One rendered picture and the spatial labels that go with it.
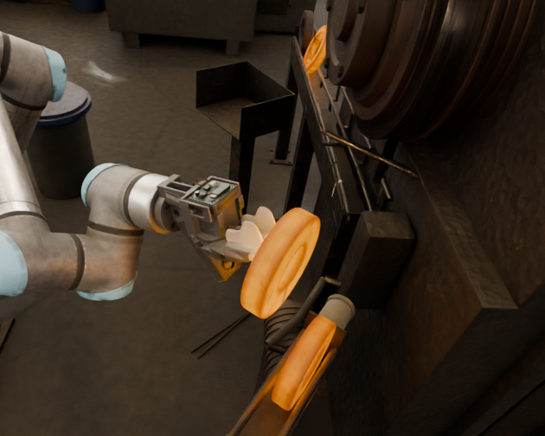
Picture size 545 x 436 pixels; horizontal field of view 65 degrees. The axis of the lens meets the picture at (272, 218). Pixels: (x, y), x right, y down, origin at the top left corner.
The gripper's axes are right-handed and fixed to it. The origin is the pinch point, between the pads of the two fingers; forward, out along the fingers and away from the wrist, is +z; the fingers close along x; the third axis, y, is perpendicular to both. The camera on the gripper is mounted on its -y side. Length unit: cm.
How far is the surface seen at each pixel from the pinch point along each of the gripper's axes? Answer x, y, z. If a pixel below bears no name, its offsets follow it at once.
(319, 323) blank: 3.3, -15.9, 2.8
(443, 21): 29.1, 22.7, 10.5
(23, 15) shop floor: 161, -2, -332
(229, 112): 72, -15, -67
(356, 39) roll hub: 32.0, 19.4, -3.4
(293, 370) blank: -5.0, -17.7, 2.7
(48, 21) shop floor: 167, -7, -313
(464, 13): 31.9, 23.1, 12.5
